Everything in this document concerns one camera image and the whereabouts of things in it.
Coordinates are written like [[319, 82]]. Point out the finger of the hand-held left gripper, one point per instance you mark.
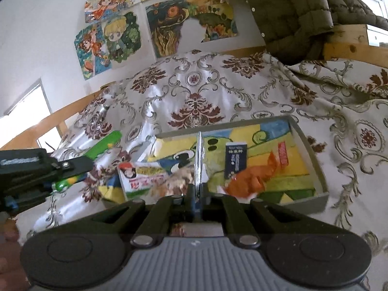
[[24, 200], [75, 166]]

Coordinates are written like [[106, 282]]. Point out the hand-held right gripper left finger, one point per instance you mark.
[[163, 215]]

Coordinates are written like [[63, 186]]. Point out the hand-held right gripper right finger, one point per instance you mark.
[[233, 215]]

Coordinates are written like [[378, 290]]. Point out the green snack packet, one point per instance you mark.
[[103, 147]]

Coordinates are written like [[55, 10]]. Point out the clear snack packet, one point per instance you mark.
[[175, 183]]

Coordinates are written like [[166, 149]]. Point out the orange snack packet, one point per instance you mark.
[[251, 178]]

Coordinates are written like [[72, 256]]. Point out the white snack packet red label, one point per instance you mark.
[[142, 180]]

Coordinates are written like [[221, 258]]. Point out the dark blue snack packet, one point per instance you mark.
[[235, 160]]

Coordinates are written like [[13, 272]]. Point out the grey tray with cartoon lining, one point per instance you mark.
[[291, 163]]

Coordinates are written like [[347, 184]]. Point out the bright window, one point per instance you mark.
[[21, 118]]

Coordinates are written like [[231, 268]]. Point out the orange-haired girl blue poster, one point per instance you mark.
[[91, 51]]

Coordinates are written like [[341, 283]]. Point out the floral patterned blanket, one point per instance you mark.
[[212, 91]]

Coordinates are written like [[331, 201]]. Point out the blond child cartoon poster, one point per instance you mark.
[[121, 36]]

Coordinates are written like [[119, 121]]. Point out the cartoon girl pale poster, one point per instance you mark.
[[106, 3]]

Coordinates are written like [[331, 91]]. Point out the dark swirl painting poster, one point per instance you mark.
[[166, 27]]

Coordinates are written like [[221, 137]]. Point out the orange landscape painting poster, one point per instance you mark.
[[215, 15]]

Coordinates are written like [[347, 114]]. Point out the olive down jacket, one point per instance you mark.
[[288, 12]]

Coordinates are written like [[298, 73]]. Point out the white cabinet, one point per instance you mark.
[[377, 36]]

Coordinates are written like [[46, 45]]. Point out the wooden bed frame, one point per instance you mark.
[[345, 48]]

